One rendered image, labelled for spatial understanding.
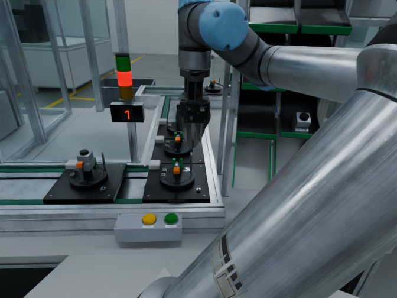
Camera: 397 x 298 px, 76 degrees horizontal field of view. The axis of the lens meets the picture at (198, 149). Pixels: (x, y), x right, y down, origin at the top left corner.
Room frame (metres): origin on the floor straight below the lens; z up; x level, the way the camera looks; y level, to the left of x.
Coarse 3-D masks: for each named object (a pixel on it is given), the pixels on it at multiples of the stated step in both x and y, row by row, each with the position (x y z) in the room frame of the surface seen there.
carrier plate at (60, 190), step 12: (108, 168) 0.88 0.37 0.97; (120, 168) 0.89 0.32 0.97; (60, 180) 0.79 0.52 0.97; (108, 180) 0.80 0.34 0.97; (120, 180) 0.80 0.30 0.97; (48, 192) 0.71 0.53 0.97; (60, 192) 0.71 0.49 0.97; (72, 192) 0.72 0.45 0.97; (84, 192) 0.72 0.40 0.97; (96, 192) 0.72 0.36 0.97; (108, 192) 0.72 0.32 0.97
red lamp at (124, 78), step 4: (120, 72) 0.90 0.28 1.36; (124, 72) 0.91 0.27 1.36; (128, 72) 0.91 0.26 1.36; (120, 76) 0.91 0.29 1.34; (124, 76) 0.90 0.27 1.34; (128, 76) 0.91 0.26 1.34; (120, 80) 0.91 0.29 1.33; (124, 80) 0.90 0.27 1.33; (128, 80) 0.91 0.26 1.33; (120, 84) 0.91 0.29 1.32; (124, 84) 0.90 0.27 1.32; (128, 84) 0.91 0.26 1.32
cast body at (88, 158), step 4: (80, 152) 0.79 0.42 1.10; (84, 152) 0.79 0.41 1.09; (88, 152) 0.80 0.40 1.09; (92, 152) 0.82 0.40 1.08; (76, 156) 0.78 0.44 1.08; (80, 156) 0.78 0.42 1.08; (84, 156) 0.78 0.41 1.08; (88, 156) 0.78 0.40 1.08; (92, 156) 0.82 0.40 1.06; (80, 160) 0.78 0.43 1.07; (84, 160) 0.78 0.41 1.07; (88, 160) 0.78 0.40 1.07; (92, 160) 0.81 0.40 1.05; (84, 164) 0.77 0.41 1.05; (88, 164) 0.77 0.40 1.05; (92, 164) 0.80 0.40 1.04; (84, 168) 0.77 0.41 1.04; (88, 168) 0.77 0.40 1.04
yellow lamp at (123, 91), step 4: (120, 88) 0.91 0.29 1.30; (124, 88) 0.90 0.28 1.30; (128, 88) 0.91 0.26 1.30; (132, 88) 0.93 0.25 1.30; (120, 92) 0.91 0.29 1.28; (124, 92) 0.90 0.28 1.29; (128, 92) 0.91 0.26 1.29; (132, 92) 0.93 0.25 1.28; (120, 96) 0.91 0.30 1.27; (124, 96) 0.90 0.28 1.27; (128, 96) 0.91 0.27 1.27; (132, 96) 0.92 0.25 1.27
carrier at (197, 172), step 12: (192, 156) 0.85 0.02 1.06; (156, 168) 0.89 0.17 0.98; (168, 168) 0.87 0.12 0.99; (180, 168) 0.82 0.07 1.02; (192, 168) 0.91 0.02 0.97; (204, 168) 0.91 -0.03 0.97; (156, 180) 0.81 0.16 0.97; (168, 180) 0.78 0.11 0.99; (180, 180) 0.78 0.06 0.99; (192, 180) 0.79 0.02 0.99; (204, 180) 0.82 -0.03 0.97; (144, 192) 0.73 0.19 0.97; (156, 192) 0.73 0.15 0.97; (168, 192) 0.74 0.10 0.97; (180, 192) 0.74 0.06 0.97; (192, 192) 0.74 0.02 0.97; (204, 192) 0.74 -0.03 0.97
